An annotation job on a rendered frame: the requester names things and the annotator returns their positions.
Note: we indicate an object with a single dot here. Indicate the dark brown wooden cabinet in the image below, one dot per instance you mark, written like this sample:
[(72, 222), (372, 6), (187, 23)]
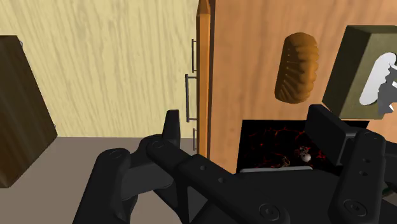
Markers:
[(21, 118)]

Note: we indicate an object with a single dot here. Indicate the olive green tissue box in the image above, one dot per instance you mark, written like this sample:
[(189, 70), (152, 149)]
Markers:
[(347, 77)]

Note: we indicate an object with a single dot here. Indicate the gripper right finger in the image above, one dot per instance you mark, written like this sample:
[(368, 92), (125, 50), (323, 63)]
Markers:
[(356, 173)]

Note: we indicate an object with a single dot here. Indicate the white tissue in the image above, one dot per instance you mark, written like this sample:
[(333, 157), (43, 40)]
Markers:
[(377, 80)]

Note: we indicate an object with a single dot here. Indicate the light brown wooden dresser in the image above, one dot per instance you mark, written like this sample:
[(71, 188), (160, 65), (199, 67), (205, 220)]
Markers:
[(248, 62)]

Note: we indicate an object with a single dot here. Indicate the brown bread loaf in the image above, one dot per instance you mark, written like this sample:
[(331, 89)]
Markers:
[(297, 68)]

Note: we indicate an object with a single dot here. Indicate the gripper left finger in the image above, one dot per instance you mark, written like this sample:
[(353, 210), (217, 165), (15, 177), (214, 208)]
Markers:
[(161, 155)]

